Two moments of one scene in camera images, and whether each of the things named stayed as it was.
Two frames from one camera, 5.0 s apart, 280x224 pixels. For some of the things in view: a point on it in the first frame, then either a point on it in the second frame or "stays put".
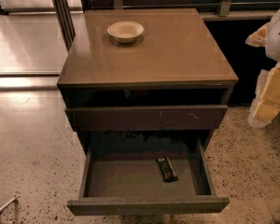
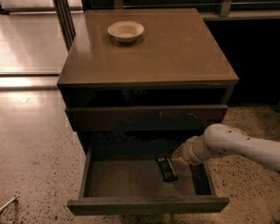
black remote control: (167, 173) stays put
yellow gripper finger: (259, 37) → (195, 149)
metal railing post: (63, 14) stays put
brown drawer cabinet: (147, 91) stays put
